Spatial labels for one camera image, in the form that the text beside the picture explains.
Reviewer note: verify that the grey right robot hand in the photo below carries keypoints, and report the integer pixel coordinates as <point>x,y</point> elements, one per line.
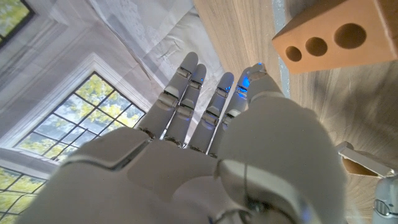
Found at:
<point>186,180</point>

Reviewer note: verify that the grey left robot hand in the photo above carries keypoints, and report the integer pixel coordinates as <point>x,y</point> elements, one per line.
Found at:
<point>387,199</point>

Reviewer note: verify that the red and white match box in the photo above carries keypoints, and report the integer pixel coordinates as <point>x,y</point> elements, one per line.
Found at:
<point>363,161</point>

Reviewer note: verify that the orange wooden block with holes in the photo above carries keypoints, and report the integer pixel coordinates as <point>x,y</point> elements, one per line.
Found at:
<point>335,40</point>

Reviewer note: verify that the printed window backdrop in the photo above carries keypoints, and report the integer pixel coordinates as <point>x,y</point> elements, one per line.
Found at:
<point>93,62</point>

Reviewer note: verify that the grey tape outline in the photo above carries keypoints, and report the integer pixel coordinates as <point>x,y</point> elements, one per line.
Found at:
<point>278,15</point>

